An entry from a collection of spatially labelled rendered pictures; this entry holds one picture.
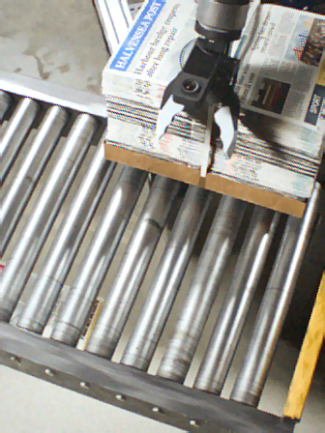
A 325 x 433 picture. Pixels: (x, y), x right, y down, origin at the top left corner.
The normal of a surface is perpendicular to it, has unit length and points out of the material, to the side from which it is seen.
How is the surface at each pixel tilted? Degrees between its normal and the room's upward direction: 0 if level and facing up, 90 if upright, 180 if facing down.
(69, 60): 0
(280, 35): 10
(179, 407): 0
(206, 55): 2
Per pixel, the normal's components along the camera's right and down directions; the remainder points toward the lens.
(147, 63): -0.02, -0.61
